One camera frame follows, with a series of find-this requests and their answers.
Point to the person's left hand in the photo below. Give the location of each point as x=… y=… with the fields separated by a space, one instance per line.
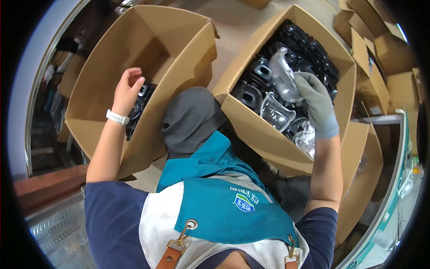
x=125 y=96

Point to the person's right hand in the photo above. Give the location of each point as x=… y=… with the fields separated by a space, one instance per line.
x=317 y=107

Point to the person's right fingers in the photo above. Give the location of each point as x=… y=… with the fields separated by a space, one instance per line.
x=307 y=85

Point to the clear plastic bag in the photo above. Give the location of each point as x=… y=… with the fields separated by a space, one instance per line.
x=305 y=139
x=282 y=72

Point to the big heap of black parts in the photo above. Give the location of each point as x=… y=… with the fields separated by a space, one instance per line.
x=302 y=47

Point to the clear bagged plastic part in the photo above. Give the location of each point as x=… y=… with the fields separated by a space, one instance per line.
x=276 y=112

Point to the crumpled clear plastic bag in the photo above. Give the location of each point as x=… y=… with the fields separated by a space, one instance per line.
x=305 y=139

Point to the open cardboard box of parts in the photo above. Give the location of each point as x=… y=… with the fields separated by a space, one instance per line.
x=262 y=138

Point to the heap of empty cartons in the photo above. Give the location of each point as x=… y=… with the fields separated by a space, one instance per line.
x=386 y=50

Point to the flat cardboard sheet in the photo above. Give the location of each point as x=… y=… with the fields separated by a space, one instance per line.
x=359 y=175

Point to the green-edged work table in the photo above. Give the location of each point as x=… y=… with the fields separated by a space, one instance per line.
x=396 y=201

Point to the person's body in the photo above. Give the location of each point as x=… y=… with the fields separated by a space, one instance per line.
x=215 y=208

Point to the small heap of black parts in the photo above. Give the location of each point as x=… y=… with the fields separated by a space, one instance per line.
x=139 y=107

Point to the white wrist watch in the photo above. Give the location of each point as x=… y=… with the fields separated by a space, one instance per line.
x=117 y=117

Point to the large open cardboard box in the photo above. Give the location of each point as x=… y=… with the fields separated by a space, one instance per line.
x=100 y=111

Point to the cluttered storage shelf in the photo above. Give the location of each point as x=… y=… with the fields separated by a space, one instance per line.
x=50 y=101

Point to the metal tread plate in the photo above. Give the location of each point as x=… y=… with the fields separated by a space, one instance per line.
x=60 y=232

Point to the white door frame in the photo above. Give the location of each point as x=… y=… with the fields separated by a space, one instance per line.
x=25 y=87

